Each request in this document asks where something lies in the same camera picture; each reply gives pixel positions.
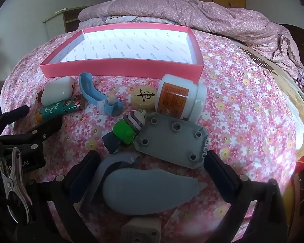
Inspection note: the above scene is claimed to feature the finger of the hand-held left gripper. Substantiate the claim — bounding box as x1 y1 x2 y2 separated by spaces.
0 106 29 132
0 118 64 156

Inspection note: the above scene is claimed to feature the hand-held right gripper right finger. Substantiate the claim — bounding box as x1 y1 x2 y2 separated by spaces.
204 150 288 243

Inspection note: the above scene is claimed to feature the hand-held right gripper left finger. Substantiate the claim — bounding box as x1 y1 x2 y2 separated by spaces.
33 150 103 243

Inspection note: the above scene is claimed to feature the green printed lighter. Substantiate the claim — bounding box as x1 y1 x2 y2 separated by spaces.
36 97 85 122

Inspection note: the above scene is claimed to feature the white rounded plastic case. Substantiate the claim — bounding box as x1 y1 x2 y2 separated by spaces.
41 76 75 106

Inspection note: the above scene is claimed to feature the blue curved plastic piece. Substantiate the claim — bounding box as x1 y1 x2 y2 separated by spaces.
78 72 124 117

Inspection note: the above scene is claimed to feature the grey-blue teardrop tape dispenser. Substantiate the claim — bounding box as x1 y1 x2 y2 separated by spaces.
80 152 209 215

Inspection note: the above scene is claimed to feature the green striped toy figure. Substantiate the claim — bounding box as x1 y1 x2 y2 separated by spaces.
102 109 149 155

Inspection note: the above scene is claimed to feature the white charger plug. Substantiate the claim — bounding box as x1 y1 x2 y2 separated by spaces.
120 215 164 243

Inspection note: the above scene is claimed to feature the white bottle orange label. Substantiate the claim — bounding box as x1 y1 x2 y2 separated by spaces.
154 74 208 122

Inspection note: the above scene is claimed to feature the round wooden chess piece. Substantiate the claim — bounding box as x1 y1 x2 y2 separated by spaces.
130 86 158 112

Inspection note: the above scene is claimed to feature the pink shallow cardboard box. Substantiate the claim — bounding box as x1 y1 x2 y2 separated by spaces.
39 23 204 84

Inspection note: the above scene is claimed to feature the metal spring clip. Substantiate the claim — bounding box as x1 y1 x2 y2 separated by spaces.
0 147 33 224

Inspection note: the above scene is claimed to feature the pink floral bedsheet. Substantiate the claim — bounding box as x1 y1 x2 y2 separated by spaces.
1 28 304 243

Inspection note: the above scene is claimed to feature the white bedside cabinet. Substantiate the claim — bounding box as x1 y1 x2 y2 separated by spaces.
42 6 89 41

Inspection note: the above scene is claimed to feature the dark wooden headboard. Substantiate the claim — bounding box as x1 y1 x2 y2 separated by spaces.
279 24 304 66

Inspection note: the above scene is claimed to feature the pink quilt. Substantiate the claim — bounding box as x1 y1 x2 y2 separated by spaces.
78 0 304 81

